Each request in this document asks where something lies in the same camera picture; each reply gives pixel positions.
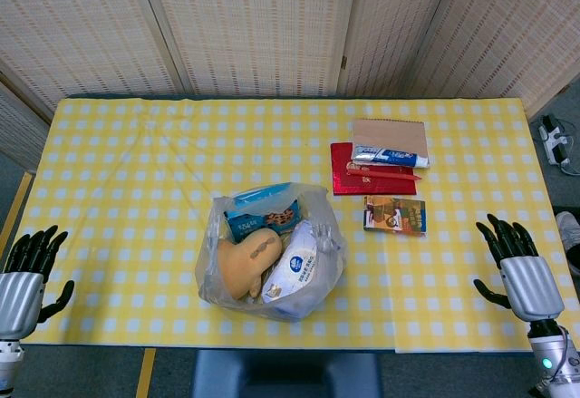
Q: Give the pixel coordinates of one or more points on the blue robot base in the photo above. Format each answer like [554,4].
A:
[285,375]

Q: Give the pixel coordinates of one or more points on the transparent plastic bag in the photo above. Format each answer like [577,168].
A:
[317,257]

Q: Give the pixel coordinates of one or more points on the orange brown snack packet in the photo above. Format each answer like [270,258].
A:
[394,216]

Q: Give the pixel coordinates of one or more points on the white shoe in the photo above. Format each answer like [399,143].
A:
[570,239]

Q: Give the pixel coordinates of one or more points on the blue cookie box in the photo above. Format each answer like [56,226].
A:
[267,221]

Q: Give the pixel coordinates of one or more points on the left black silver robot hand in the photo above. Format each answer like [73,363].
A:
[20,291]

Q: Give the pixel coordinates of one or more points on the tan plush toy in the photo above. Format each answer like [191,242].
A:
[240,262]

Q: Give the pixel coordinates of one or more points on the white blue toothpaste tube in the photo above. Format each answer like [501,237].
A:
[389,155]

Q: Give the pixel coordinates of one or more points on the bamboo folding screen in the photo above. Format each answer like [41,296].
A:
[254,26]

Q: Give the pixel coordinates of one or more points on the yellow checked tablecloth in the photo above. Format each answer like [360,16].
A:
[136,167]

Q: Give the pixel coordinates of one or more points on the red booklet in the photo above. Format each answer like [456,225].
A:
[362,185]

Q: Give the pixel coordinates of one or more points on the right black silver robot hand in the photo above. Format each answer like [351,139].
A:
[530,282]

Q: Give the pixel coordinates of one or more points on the red pen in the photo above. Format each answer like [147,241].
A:
[385,174]

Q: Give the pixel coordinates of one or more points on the white power strip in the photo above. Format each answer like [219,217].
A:
[553,142]

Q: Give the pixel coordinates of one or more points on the brown spiral notebook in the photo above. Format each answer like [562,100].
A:
[389,132]

